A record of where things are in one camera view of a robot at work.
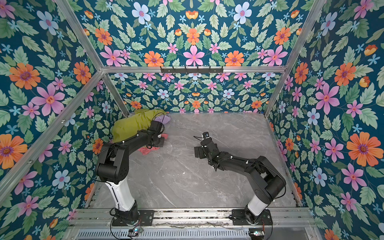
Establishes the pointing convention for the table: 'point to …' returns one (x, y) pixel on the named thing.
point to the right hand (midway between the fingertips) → (202, 146)
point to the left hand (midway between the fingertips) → (160, 138)
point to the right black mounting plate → (238, 218)
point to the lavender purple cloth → (166, 119)
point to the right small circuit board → (256, 233)
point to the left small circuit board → (136, 231)
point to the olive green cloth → (138, 121)
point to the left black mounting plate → (146, 218)
